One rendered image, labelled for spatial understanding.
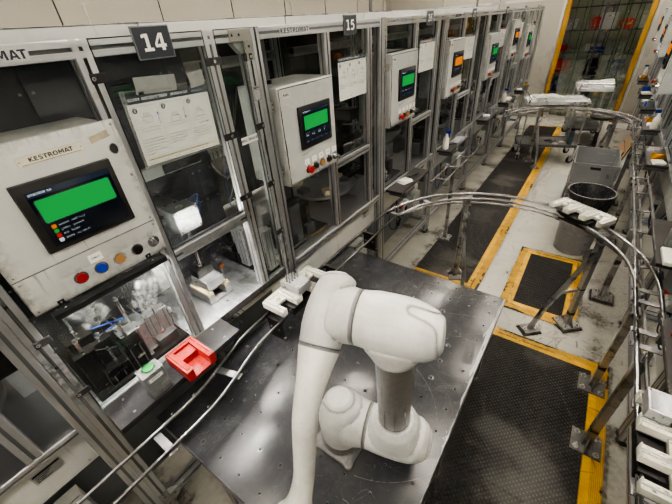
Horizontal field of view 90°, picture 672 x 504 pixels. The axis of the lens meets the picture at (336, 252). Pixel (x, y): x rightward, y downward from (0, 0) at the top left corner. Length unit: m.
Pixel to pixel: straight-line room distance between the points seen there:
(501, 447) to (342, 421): 1.28
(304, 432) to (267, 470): 0.65
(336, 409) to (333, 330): 0.53
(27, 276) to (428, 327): 1.08
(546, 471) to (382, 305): 1.77
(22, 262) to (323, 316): 0.85
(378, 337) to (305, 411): 0.23
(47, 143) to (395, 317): 1.00
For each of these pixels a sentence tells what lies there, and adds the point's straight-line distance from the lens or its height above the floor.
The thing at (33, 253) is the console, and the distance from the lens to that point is 1.25.
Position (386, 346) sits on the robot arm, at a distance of 0.74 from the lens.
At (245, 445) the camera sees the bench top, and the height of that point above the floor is 0.68.
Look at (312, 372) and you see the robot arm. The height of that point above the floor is 1.39.
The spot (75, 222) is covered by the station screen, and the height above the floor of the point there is 1.59.
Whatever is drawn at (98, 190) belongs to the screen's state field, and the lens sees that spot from 1.23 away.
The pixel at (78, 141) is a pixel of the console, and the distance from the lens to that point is 1.23.
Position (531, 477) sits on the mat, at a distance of 2.33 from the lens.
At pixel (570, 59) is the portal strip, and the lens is 9.03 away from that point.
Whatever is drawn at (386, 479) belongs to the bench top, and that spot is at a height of 0.68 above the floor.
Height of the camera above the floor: 2.02
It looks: 34 degrees down
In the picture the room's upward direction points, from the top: 5 degrees counter-clockwise
